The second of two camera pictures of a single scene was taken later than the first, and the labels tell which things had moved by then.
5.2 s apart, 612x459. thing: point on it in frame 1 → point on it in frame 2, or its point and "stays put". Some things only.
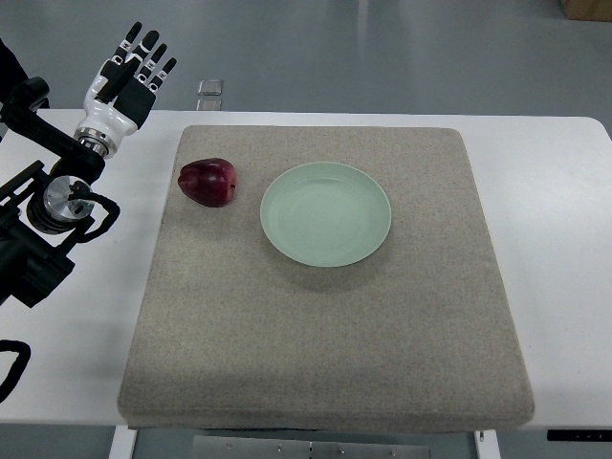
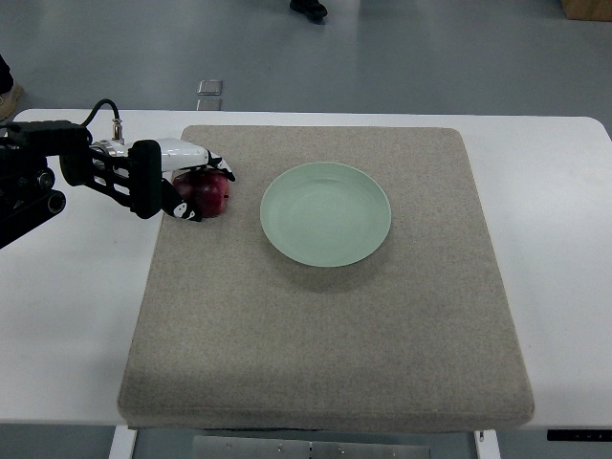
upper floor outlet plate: (210, 87) stays put
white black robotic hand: (122, 92) → (134, 172)
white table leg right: (487, 444) stays put
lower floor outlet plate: (208, 104) stays put
